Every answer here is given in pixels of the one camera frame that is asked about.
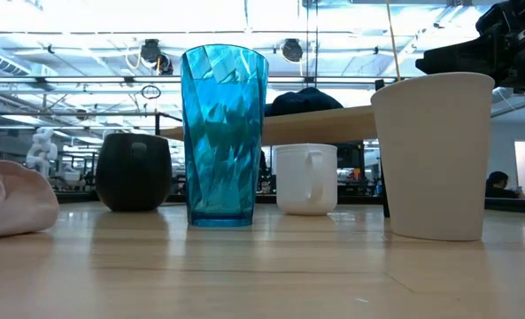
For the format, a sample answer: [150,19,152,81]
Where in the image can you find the black mug orange inside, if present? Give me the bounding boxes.
[95,132,174,213]

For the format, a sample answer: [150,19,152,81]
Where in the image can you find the white robot figure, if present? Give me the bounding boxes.
[25,127,59,179]

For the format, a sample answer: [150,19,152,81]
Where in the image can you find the white ceramic mug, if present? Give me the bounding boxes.
[274,143,339,217]

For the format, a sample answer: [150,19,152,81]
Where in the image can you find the blue faceted plastic tumbler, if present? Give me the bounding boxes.
[181,43,270,228]

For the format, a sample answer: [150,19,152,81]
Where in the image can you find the pink cloth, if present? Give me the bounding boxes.
[0,113,60,241]

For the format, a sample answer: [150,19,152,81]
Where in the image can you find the black ceiling cable reel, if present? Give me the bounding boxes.
[139,38,175,76]
[281,37,305,64]

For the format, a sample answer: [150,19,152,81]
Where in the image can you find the yellow cable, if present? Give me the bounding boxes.
[385,0,403,83]

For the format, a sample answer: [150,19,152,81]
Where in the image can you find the tall cream cup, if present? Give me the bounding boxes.
[370,72,496,242]

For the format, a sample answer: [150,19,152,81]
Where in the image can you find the wooden shelf black legs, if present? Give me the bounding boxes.
[154,78,392,219]

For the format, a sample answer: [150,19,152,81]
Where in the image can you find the person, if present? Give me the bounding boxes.
[484,170,525,199]

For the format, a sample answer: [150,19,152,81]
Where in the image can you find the hanging black cable loop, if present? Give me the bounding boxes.
[140,83,163,101]

